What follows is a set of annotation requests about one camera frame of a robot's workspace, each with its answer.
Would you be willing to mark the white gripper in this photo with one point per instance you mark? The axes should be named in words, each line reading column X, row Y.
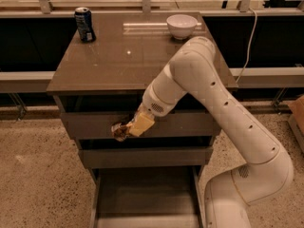
column 154, row 106

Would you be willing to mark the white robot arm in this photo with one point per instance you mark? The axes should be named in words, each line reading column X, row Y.
column 268, row 169

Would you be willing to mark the grey middle drawer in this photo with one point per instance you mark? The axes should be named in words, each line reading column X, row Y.
column 145, row 157

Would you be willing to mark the grey top drawer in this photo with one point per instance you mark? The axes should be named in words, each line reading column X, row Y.
column 97, row 125

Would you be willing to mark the grey drawer cabinet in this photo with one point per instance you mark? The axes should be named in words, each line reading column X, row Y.
column 112, row 73

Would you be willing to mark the grey open bottom drawer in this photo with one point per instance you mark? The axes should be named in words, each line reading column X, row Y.
column 149, row 197

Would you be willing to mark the blue soda can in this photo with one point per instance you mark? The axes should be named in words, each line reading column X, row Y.
column 83, row 19

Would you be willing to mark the white ceramic bowl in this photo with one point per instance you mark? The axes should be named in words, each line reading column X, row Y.
column 181, row 26

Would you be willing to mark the cardboard box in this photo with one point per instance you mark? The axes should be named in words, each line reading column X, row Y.
column 296, row 120

